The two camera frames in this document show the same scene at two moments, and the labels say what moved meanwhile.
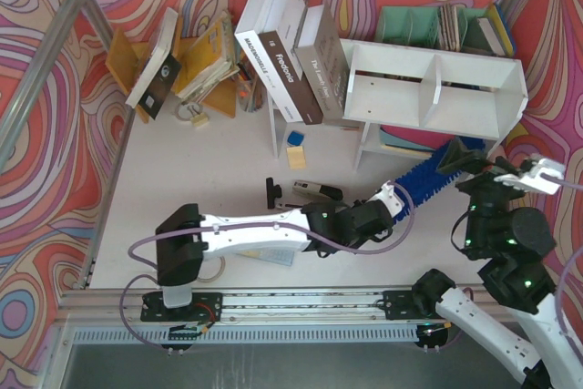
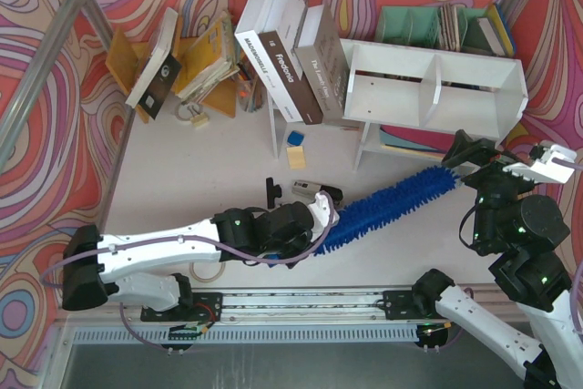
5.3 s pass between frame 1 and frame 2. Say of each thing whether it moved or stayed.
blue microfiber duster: moved
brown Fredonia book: stayed
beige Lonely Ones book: stayed
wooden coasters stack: stayed
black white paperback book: stayed
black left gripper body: moved
